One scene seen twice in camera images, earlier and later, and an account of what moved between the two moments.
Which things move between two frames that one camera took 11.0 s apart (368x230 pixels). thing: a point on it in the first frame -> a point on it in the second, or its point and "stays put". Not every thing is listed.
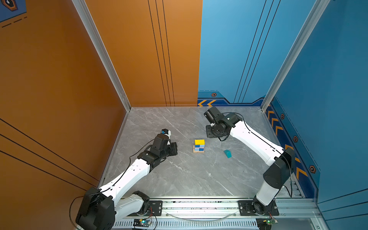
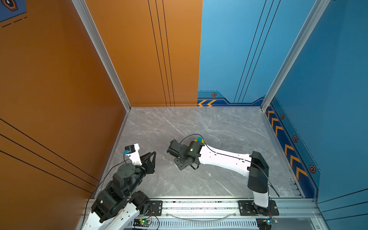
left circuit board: (142, 223) stays put
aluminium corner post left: (85, 12) stays put
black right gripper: (209, 135) -> (179, 166)
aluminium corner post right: (316, 12) stays put
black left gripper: (173, 146) -> (147, 164)
